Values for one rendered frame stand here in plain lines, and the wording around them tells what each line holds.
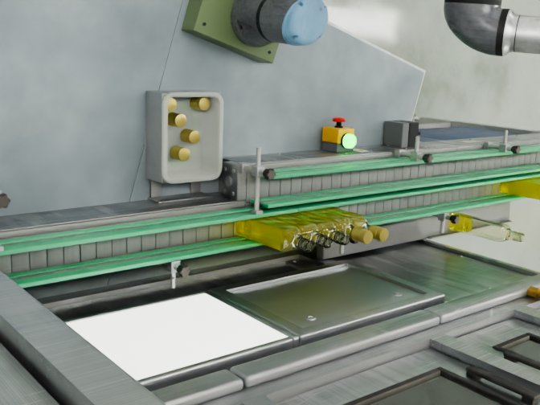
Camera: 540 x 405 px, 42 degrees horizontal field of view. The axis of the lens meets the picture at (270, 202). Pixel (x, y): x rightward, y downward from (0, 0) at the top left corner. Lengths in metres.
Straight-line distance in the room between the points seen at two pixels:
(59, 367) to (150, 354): 0.85
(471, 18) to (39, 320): 1.14
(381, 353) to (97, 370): 1.02
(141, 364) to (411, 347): 0.57
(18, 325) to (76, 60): 1.16
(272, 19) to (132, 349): 0.83
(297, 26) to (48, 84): 0.58
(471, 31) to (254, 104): 0.69
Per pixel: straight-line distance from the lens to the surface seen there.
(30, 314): 0.61
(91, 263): 1.60
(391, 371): 1.44
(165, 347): 1.39
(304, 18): 1.68
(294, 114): 2.06
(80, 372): 0.51
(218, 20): 1.81
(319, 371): 1.37
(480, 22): 1.52
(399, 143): 2.28
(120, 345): 1.41
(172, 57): 1.81
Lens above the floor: 2.31
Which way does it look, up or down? 50 degrees down
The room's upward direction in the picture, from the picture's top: 107 degrees clockwise
